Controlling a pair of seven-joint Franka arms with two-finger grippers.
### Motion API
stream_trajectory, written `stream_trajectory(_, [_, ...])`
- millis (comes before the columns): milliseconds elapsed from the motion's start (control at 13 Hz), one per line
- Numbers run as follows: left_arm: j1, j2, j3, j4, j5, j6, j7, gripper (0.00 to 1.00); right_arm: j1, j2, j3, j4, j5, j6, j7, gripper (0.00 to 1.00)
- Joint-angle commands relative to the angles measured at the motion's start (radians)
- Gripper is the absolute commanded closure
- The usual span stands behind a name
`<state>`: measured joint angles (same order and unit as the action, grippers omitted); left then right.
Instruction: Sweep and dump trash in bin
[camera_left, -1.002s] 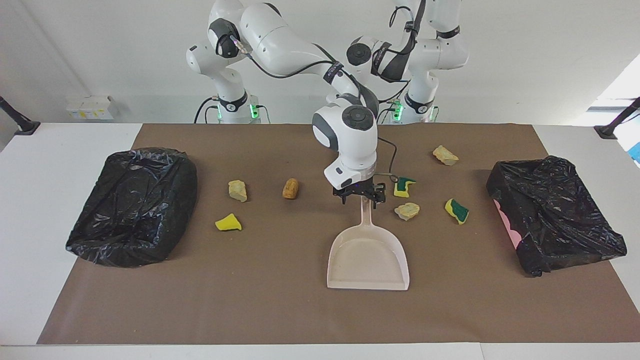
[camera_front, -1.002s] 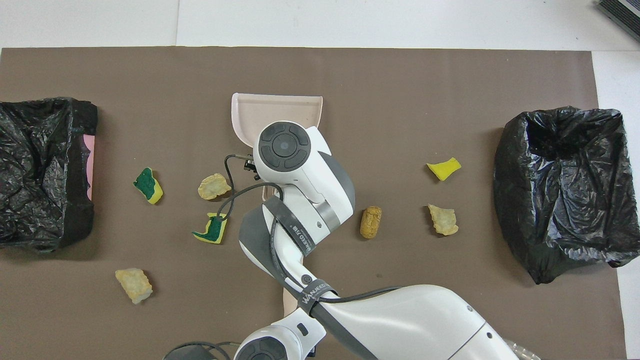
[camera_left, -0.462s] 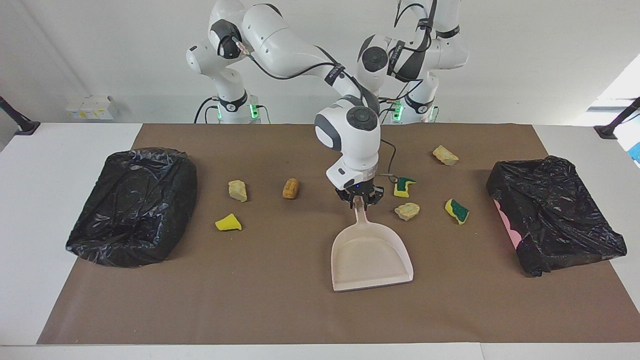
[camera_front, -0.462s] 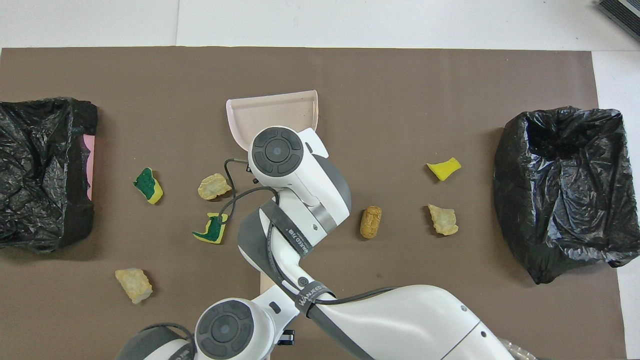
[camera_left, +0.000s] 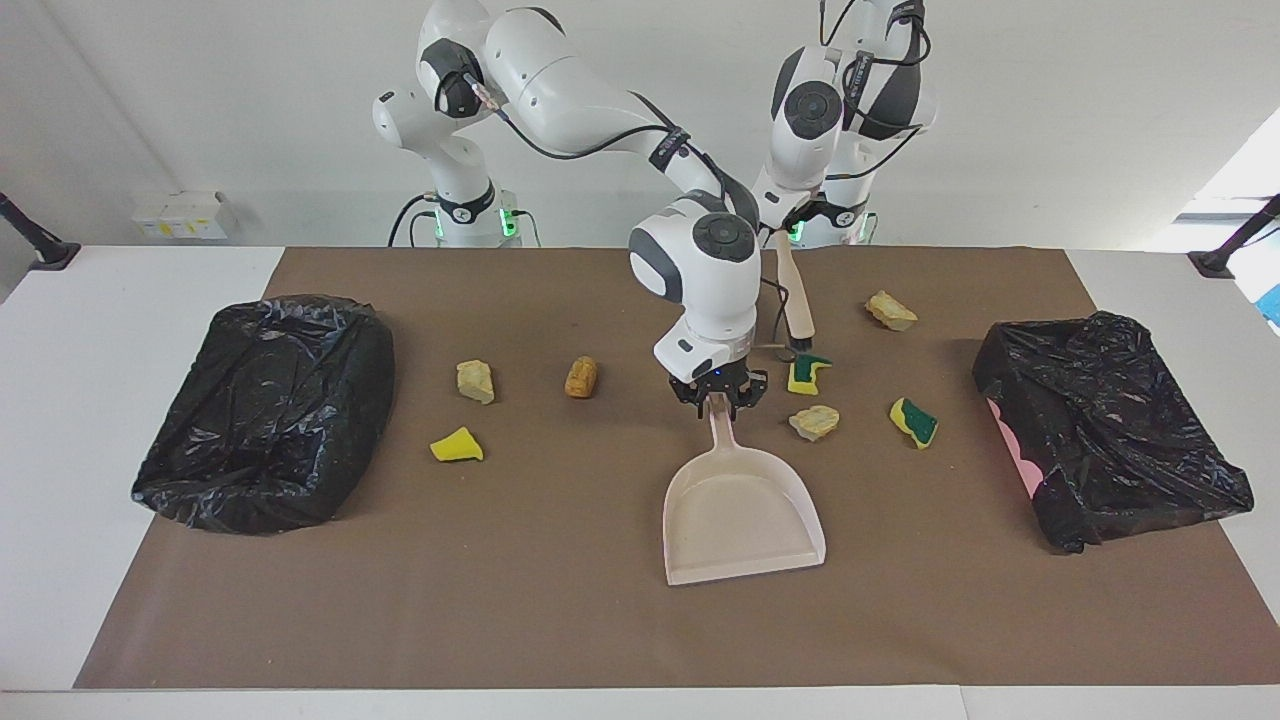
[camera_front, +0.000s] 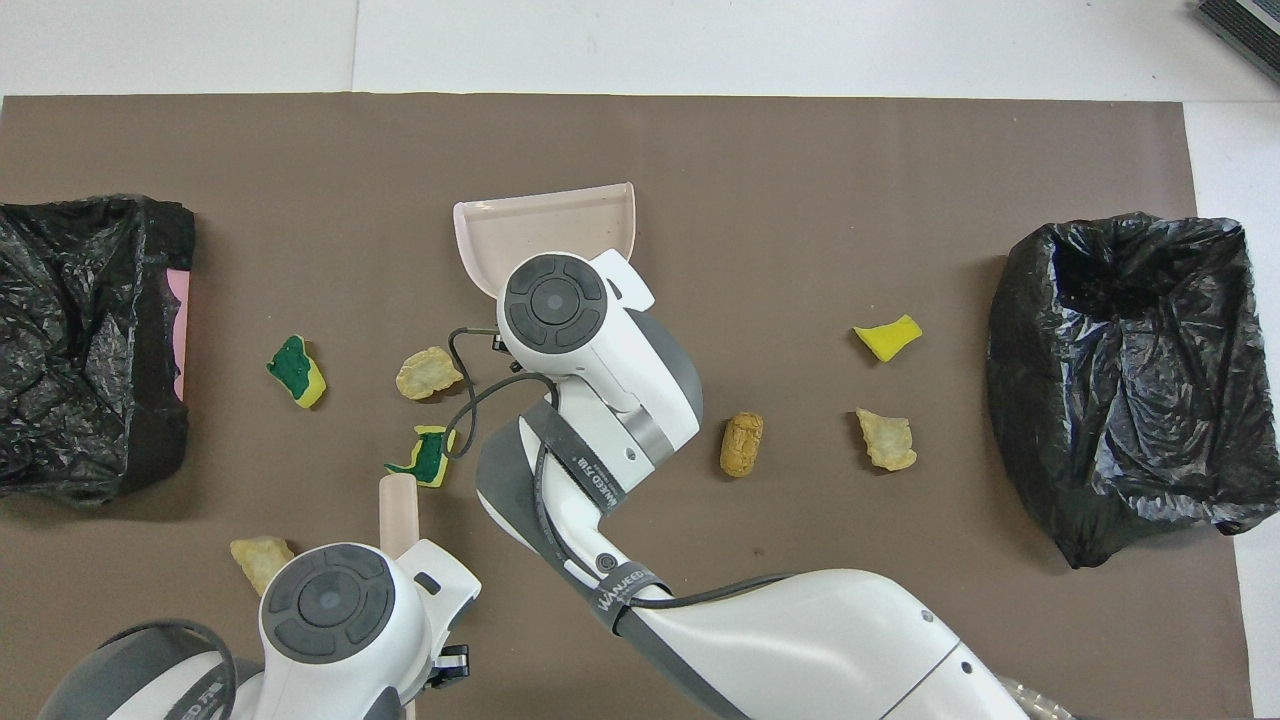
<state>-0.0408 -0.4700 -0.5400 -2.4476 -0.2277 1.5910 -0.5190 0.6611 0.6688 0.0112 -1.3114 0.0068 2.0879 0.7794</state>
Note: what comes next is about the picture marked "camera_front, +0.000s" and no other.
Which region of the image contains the pink plastic bin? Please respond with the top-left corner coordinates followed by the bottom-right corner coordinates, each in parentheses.
top-left (165, 268), bottom-right (191, 403)

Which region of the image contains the plain yellow sponge piece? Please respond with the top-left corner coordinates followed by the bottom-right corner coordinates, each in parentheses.
top-left (852, 314), bottom-right (924, 363)

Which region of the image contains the dark ribbed device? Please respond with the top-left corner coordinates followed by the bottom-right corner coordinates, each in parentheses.
top-left (1195, 0), bottom-right (1280, 86)

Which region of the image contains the beige plastic dustpan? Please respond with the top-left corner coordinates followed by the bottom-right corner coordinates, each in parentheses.
top-left (453, 182), bottom-right (638, 301)

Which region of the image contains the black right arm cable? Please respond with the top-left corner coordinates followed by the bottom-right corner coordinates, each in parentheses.
top-left (440, 327), bottom-right (796, 611)

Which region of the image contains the notched yellow green sponge piece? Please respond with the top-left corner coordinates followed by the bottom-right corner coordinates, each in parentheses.
top-left (384, 425), bottom-right (457, 489)

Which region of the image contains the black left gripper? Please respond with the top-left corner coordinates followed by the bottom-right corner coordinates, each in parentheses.
top-left (428, 645), bottom-right (471, 691)

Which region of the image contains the black trash bag bin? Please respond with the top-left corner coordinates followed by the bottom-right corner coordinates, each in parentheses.
top-left (986, 212), bottom-right (1280, 570)

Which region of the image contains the compact yellow green sponge piece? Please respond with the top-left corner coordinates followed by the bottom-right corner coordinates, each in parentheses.
top-left (266, 334), bottom-right (328, 410)

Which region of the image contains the brown paper table mat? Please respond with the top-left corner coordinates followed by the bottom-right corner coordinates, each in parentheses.
top-left (0, 93), bottom-right (1254, 720)

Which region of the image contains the black bag over pink bin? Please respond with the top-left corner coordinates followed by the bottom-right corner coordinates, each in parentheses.
top-left (0, 194), bottom-right (197, 506)

